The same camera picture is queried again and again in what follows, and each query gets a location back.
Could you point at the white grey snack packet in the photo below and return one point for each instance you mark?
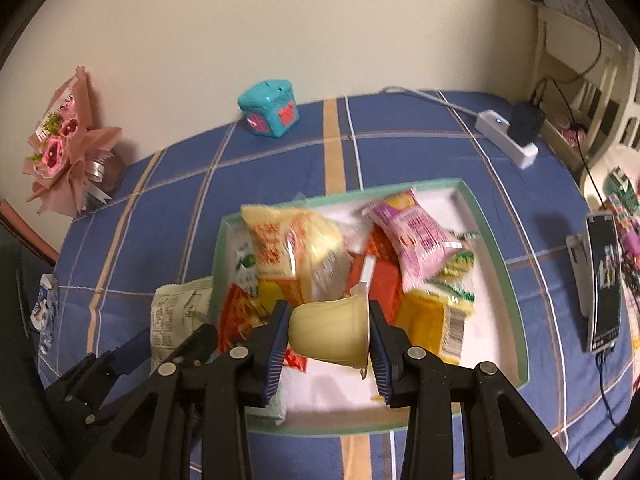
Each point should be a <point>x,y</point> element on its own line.
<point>180,310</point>

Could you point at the white phone stand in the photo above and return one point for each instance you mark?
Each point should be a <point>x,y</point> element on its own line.
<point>577,270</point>

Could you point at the green cracker packet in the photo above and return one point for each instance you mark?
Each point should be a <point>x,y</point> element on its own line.
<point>457,265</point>

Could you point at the blue and white crumpled wrapper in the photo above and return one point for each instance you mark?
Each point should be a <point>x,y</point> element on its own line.
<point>45,310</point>

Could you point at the dark red snack packet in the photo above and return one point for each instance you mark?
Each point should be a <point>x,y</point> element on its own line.
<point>385,285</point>

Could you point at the black smartphone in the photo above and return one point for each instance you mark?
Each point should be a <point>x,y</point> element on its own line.
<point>605,285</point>

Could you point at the black charger plug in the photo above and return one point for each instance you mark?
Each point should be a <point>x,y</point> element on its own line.
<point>525,122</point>

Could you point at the pink snack packet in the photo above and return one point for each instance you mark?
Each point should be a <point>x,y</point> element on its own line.
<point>420,240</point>

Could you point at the white power strip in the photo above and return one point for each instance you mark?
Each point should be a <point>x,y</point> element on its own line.
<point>500,127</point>

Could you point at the pink paper flower bouquet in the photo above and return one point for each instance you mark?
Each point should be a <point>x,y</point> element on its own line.
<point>75,150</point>

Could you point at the dark cabinet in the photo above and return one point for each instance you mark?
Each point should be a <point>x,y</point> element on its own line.
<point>15,285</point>

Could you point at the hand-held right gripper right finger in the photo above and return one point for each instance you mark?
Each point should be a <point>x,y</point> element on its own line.
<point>380,360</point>

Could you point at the teal house-shaped box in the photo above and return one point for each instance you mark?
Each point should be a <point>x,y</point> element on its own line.
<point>270,107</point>

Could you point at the white box with green rim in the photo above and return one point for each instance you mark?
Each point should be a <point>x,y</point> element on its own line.
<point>490,310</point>

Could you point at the pink patterned pouch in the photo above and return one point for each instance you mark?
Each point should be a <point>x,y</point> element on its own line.
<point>572,135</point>

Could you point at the reddish wooden rail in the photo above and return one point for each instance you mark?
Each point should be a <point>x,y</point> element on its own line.
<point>25,230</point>

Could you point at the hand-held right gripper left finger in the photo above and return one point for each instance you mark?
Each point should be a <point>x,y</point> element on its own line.
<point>272,360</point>

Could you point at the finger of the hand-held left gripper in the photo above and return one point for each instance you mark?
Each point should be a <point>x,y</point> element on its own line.
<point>132,352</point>
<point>200,342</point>

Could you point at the pile of colourful small boxes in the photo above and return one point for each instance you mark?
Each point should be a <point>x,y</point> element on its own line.
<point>620,195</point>

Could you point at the green and white biscuit packet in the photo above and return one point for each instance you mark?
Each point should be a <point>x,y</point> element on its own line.
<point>245,265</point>

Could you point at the blue plaid bedsheet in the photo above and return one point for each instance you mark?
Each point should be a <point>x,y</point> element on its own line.
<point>400,150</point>

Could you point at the cream pudding cup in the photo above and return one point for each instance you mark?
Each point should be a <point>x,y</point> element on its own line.
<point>330,330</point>

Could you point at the yellow cake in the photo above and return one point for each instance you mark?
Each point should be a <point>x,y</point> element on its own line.
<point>425,320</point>

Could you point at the yellow snack packet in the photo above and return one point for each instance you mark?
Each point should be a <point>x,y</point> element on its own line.
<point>280,245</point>

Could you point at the white wooden furniture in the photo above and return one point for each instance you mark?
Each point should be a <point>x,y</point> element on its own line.
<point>555,45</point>

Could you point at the red patterned long packet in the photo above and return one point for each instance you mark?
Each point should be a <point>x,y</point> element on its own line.
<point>380,247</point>

